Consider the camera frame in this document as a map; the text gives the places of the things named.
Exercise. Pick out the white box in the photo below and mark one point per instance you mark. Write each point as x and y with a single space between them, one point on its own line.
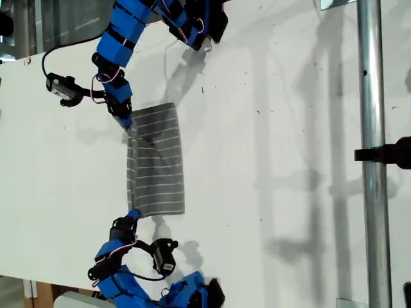
80 300

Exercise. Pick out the grey striped towel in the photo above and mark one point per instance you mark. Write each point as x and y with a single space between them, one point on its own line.
160 167

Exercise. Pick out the black clamp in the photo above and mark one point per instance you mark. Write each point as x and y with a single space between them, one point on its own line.
391 152

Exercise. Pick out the black camera stalk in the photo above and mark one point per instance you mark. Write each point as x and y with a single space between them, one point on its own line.
143 246
91 93

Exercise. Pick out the black camera box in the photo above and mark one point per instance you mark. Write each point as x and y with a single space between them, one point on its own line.
163 258
61 88

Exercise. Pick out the steel post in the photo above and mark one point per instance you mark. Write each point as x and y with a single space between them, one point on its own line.
374 192

